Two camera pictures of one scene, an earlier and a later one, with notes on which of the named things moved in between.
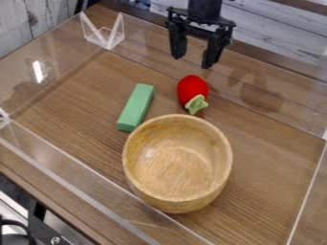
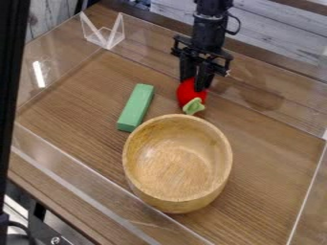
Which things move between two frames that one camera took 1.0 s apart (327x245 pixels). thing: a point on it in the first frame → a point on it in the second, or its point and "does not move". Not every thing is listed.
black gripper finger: (219, 40) → (203, 76)
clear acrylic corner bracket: (103, 36) does not move
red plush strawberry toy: (193, 93) does not move
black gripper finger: (178, 33) → (187, 67)
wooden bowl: (177, 161) does not move
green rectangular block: (137, 107) does not move
